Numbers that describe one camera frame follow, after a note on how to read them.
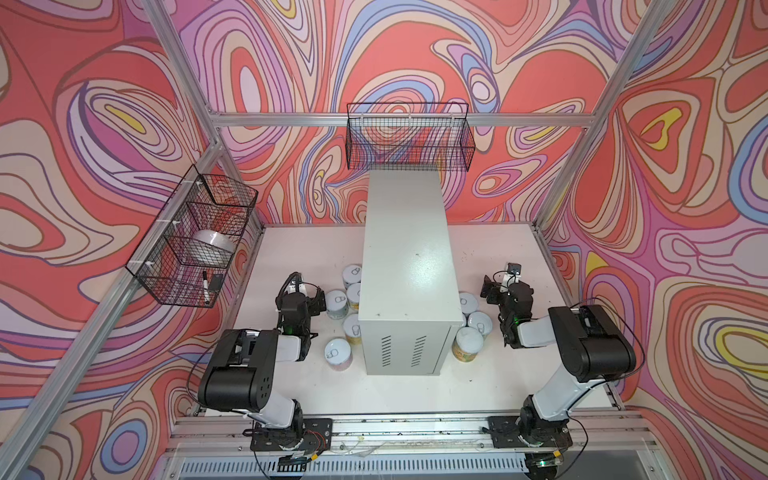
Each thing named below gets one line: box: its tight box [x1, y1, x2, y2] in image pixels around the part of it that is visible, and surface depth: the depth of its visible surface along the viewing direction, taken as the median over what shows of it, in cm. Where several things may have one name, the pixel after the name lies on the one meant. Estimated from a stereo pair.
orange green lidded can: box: [452, 326, 484, 363], surface depth 84 cm
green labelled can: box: [467, 310, 493, 337], surface depth 88 cm
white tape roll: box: [192, 230, 237, 255], surface depth 74 cm
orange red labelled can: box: [459, 292, 479, 314], surface depth 93 cm
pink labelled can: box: [324, 338, 352, 372], surface depth 84 cm
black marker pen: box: [203, 270, 210, 305], surface depth 73 cm
